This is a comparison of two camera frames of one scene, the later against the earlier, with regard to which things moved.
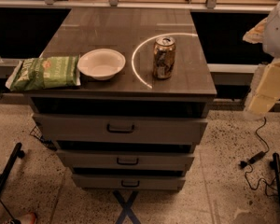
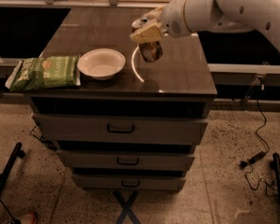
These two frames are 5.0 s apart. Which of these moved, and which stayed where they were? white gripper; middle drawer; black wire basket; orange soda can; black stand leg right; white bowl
Moved: orange soda can; white gripper
Stayed: white bowl; middle drawer; black stand leg right; black wire basket
